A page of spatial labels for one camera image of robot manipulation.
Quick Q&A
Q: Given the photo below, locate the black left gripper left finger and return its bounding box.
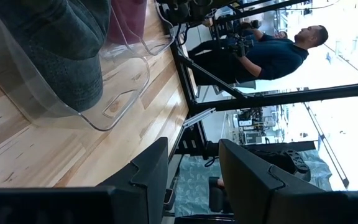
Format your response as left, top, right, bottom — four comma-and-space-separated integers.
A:
0, 136, 170, 224

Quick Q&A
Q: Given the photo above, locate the silver metal bracket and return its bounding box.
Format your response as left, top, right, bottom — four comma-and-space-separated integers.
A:
182, 107, 217, 129

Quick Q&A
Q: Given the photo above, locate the clear plastic bin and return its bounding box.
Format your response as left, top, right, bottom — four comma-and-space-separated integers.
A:
0, 0, 151, 132
99, 0, 177, 58

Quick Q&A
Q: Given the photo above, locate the blue patterned floor mat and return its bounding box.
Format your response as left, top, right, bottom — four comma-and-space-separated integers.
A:
173, 149, 334, 217

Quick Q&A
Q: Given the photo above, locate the dark grey baseball cap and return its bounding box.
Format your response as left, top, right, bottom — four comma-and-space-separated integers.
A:
0, 0, 112, 113

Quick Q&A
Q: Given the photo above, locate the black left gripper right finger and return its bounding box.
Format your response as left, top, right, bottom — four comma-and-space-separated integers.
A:
218, 138, 358, 224

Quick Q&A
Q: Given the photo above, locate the black aluminium table frame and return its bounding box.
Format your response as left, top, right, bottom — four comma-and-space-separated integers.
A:
165, 0, 358, 158

